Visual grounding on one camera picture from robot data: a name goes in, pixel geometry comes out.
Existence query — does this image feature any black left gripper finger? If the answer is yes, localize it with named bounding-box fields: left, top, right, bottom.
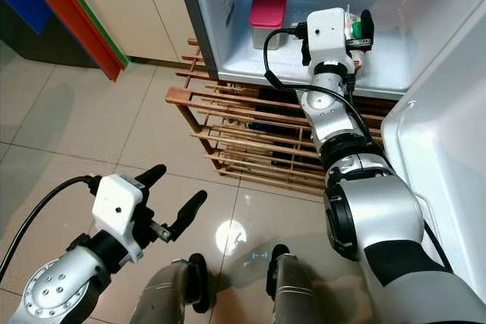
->
left=133, top=164, right=168, bottom=188
left=167, top=190, right=208, bottom=243

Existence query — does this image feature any pink lid food container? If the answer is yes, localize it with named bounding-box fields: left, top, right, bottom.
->
left=248, top=0, right=288, bottom=50

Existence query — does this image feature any grey left robot leg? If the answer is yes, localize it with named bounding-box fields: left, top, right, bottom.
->
left=133, top=254, right=210, bottom=324

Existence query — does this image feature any grey robot leg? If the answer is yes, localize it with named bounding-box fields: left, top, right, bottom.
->
left=266, top=244, right=323, bottom=324
left=133, top=254, right=210, bottom=324

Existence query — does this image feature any black flat box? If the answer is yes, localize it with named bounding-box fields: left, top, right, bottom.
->
left=254, top=85, right=320, bottom=169

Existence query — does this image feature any wooden slatted rack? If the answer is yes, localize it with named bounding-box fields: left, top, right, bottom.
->
left=166, top=39, right=399, bottom=197

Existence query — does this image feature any grey right robot leg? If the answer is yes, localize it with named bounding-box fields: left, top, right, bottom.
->
left=266, top=244, right=323, bottom=324

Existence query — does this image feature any green board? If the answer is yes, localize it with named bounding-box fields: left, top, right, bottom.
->
left=49, top=0, right=130, bottom=68

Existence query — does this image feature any cream kitchen cabinet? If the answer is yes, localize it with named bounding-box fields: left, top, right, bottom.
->
left=57, top=0, right=198, bottom=63

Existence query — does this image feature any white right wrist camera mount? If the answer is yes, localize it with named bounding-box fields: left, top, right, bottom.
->
left=306, top=7, right=356, bottom=67

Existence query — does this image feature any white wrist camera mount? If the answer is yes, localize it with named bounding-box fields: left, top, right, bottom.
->
left=306, top=7, right=356, bottom=67
left=91, top=174, right=147, bottom=243

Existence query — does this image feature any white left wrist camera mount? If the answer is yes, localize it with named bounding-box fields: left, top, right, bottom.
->
left=91, top=174, right=147, bottom=243

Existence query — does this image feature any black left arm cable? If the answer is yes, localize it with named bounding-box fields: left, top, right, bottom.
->
left=0, top=175, right=103, bottom=279

